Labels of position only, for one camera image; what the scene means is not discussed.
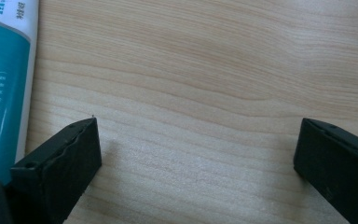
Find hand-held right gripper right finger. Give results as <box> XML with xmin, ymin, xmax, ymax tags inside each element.
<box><xmin>293</xmin><ymin>118</ymin><xmax>358</xmax><ymax>224</ymax></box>

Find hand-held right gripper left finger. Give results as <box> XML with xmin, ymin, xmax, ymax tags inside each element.
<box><xmin>4</xmin><ymin>117</ymin><xmax>103</xmax><ymax>224</ymax></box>

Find teal and white toothpaste tube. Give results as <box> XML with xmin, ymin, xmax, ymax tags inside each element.
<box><xmin>0</xmin><ymin>0</ymin><xmax>41</xmax><ymax>183</ymax></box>

